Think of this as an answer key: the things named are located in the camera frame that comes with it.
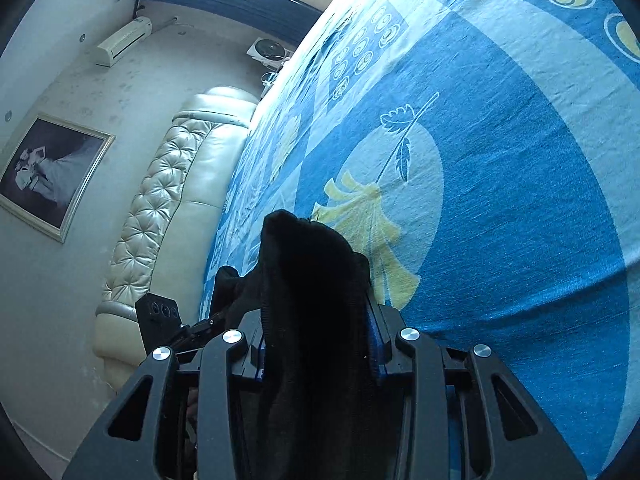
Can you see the dark blue curtain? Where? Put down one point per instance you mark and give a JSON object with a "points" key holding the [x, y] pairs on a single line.
{"points": [[225, 2]]}

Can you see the framed wall picture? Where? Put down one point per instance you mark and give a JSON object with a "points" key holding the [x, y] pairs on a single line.
{"points": [[45, 170]]}

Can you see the cream tufted leather headboard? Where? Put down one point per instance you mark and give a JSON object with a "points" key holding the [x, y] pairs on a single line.
{"points": [[165, 210]]}

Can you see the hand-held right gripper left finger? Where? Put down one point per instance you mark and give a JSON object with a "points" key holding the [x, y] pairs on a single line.
{"points": [[257, 360]]}

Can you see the blue printed bed sheet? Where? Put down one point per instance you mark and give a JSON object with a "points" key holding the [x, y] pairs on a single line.
{"points": [[500, 160]]}

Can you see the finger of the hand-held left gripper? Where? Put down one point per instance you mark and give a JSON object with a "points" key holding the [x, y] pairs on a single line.
{"points": [[200, 329]]}

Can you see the black pants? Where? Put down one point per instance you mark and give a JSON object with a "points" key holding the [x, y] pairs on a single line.
{"points": [[310, 310]]}

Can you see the small white fan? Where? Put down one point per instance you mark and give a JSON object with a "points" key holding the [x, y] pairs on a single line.
{"points": [[267, 51]]}

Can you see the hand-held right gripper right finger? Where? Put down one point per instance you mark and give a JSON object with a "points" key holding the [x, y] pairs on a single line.
{"points": [[375, 345]]}

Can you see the white wall air conditioner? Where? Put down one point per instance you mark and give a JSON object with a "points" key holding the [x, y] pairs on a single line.
{"points": [[122, 42]]}

